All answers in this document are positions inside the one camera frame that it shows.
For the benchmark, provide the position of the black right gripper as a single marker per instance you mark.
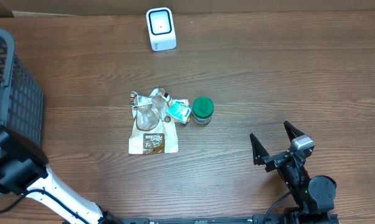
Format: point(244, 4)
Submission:
point(275, 161)

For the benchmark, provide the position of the green lid jar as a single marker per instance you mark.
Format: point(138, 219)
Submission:
point(202, 110)

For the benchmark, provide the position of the teal tissue pack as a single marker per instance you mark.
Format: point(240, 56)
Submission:
point(179, 112)

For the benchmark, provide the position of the brown Pantree snack bag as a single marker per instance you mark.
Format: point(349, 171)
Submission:
point(154, 131)

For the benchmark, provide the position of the orange tissue pack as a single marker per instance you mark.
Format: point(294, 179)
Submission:
point(184, 102)

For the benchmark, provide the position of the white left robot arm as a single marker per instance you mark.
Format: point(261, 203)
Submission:
point(24, 171)

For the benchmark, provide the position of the white barcode scanner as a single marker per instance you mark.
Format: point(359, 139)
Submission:
point(161, 29)

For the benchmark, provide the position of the dark grey plastic basket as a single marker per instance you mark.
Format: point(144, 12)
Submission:
point(22, 101)

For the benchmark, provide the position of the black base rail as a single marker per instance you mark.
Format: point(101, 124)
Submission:
point(206, 220)

